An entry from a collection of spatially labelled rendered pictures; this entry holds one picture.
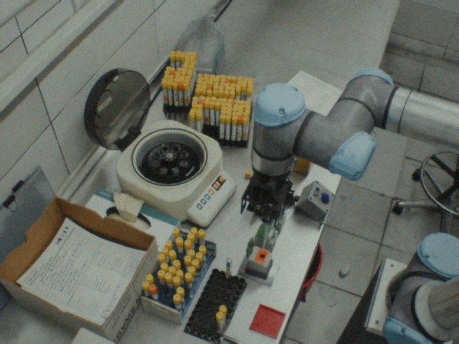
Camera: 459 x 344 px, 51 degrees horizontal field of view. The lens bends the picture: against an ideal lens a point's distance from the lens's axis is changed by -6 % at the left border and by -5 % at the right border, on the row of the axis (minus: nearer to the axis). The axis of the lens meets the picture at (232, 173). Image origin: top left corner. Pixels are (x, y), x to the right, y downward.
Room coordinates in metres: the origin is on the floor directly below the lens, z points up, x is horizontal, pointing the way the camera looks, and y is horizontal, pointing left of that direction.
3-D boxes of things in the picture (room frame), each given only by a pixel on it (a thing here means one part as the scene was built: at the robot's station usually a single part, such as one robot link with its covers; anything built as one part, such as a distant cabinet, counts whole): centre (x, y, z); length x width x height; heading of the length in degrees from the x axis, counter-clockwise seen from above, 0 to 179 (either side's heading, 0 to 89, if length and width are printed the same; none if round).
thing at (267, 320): (0.45, -0.09, 0.88); 0.07 x 0.07 x 0.01; 69
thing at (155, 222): (0.69, 0.25, 0.92); 0.24 x 0.12 x 0.10; 69
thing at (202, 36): (1.38, 0.13, 0.97); 0.26 x 0.17 x 0.19; 175
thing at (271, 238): (0.66, -0.09, 0.91); 0.05 x 0.04 x 0.07; 69
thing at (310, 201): (0.79, -0.20, 0.92); 0.13 x 0.07 x 0.08; 69
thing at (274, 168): (0.56, -0.07, 1.34); 0.08 x 0.08 x 0.05
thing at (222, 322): (0.49, 0.03, 0.93); 0.17 x 0.09 x 0.11; 160
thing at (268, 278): (0.59, -0.07, 0.89); 0.09 x 0.05 x 0.04; 69
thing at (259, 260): (0.59, -0.07, 0.92); 0.05 x 0.04 x 0.06; 69
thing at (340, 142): (0.53, -0.16, 1.42); 0.11 x 0.11 x 0.08; 60
